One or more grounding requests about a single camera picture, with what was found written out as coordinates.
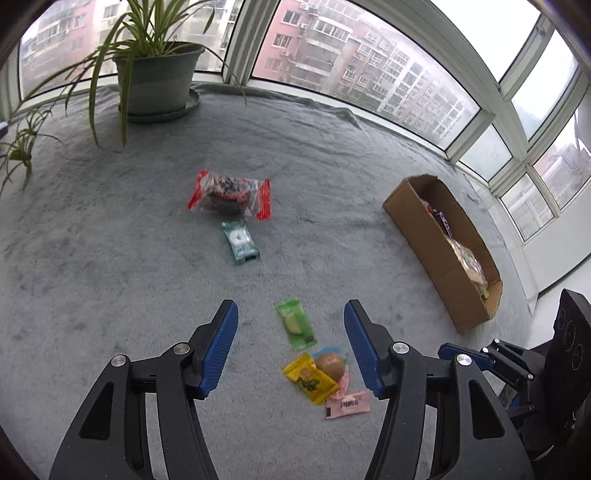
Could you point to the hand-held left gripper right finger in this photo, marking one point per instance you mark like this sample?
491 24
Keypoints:
364 348

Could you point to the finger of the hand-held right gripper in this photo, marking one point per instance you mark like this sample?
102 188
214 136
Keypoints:
505 357
519 401

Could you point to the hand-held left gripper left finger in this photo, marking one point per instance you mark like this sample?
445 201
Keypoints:
219 350

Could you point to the small green packet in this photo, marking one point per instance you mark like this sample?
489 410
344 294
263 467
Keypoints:
485 292

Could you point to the light green snack packet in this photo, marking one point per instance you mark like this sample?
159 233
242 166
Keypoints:
295 323

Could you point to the beige cracker packet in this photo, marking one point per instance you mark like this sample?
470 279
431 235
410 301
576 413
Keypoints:
468 261

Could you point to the brown cardboard box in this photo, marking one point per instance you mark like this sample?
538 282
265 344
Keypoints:
445 267

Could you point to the brown chocolate bar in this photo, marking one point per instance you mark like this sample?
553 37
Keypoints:
441 219

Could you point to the round brown snack packet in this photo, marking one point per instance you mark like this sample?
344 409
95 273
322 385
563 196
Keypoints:
330 365

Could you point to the pink snack packet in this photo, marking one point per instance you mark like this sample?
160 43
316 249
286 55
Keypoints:
348 405

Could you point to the yellow snack packet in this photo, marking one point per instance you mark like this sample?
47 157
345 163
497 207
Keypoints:
309 381

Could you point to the green mint packet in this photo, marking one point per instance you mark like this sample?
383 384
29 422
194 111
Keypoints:
240 242

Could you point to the red-ended clear cake packet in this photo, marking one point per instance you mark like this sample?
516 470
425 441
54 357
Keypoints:
228 194

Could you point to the grey-green pot saucer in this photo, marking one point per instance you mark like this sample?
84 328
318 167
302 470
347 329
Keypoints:
184 108

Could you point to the grey-green flower pot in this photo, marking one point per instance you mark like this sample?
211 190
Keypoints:
157 78

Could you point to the small spider plantlet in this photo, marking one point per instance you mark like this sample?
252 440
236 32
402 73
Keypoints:
23 147

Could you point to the spider plant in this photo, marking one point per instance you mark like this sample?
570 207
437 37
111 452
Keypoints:
134 27

